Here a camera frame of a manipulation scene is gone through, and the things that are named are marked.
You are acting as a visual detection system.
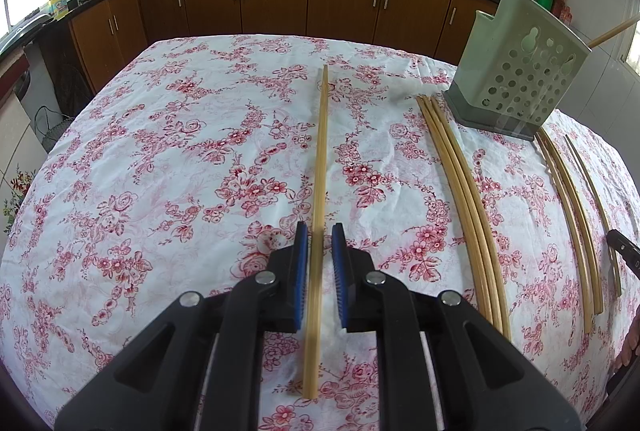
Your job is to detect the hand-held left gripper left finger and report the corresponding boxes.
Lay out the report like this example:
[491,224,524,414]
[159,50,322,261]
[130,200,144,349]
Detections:
[54,221,308,431]

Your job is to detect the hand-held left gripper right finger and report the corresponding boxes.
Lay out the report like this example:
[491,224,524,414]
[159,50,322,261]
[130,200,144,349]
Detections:
[331,223,585,431]

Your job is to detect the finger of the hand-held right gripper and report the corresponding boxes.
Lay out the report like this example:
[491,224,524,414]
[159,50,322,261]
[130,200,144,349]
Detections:
[606,230,640,274]

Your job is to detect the green perforated chopstick holder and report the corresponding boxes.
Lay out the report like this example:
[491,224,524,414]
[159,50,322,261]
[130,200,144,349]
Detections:
[442,0,591,142]

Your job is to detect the person's right hand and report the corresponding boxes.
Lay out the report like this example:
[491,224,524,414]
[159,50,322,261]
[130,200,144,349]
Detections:
[614,325,640,373]

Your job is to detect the floral tablecloth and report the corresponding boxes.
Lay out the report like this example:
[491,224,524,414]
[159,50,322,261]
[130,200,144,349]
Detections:
[0,35,640,431]

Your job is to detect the round basket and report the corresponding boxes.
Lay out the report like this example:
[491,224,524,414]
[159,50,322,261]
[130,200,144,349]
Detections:
[34,105,77,152]

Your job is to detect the artificial flowers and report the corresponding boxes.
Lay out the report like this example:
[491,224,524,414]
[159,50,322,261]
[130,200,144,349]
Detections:
[0,165,37,233]

